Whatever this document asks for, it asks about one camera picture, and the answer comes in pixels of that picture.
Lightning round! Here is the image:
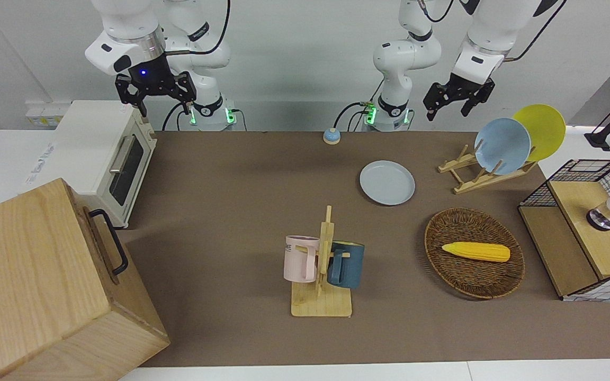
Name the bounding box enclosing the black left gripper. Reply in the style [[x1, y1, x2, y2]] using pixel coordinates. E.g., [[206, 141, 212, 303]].
[[424, 71, 496, 122]]

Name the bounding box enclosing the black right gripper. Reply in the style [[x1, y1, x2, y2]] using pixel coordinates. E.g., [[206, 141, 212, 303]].
[[115, 53, 198, 117]]

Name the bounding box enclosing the gray plate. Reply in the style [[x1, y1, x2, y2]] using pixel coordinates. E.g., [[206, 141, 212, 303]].
[[359, 160, 416, 206]]

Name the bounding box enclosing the blue plate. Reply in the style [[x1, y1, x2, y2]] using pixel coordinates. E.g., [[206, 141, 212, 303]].
[[474, 117, 533, 176]]

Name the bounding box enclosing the yellow plate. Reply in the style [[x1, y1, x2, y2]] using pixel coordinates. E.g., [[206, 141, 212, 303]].
[[512, 104, 567, 162]]

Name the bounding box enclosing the white toaster oven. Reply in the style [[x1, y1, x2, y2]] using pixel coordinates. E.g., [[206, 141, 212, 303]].
[[22, 99, 158, 229]]

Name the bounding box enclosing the wooden dish rack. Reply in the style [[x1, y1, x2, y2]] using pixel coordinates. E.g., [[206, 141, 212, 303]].
[[437, 144, 539, 195]]

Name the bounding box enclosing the brown table mat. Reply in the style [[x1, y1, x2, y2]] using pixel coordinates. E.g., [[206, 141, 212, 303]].
[[120, 130, 610, 368]]

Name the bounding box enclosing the yellow corn cob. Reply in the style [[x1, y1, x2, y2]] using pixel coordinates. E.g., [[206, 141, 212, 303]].
[[441, 241, 512, 264]]

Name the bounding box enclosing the brown wicker basket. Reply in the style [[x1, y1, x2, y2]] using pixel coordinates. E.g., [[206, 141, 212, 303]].
[[424, 207, 526, 301]]

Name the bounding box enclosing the dark blue mug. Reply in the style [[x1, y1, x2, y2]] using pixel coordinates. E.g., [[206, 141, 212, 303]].
[[327, 241, 365, 290]]

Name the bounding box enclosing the pink mug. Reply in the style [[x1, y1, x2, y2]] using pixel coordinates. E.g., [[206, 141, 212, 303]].
[[283, 235, 321, 284]]

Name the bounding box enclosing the light wooden box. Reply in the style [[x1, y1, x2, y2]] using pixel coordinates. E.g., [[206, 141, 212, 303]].
[[0, 178, 171, 381]]

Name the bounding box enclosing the wooden mug rack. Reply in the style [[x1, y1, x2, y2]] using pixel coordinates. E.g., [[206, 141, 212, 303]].
[[290, 205, 354, 319]]

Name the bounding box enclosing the black right base cable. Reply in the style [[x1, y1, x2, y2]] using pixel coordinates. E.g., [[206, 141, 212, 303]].
[[161, 103, 187, 132]]

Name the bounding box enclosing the black base cable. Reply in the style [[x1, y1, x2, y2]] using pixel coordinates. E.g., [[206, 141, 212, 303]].
[[334, 102, 370, 132], [161, 103, 187, 132]]

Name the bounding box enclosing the silver oven door handle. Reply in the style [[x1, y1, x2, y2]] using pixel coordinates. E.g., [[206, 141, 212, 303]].
[[109, 134, 136, 175]]

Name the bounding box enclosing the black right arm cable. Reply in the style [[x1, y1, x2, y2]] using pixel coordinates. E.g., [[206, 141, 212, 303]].
[[165, 0, 231, 57]]

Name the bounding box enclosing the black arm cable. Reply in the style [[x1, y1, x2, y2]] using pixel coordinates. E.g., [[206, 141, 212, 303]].
[[503, 0, 568, 62], [165, 0, 231, 57]]

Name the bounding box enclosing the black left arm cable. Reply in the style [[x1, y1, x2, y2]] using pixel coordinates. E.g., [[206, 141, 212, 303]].
[[503, 0, 568, 62]]

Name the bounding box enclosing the black left base cable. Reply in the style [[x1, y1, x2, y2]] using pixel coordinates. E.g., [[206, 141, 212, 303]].
[[334, 102, 370, 132]]

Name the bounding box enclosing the black box handle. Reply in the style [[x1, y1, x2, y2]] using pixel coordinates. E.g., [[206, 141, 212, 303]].
[[88, 208, 129, 277]]

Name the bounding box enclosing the wire and wood shelf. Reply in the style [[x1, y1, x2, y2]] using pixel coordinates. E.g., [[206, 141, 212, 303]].
[[517, 158, 610, 303]]

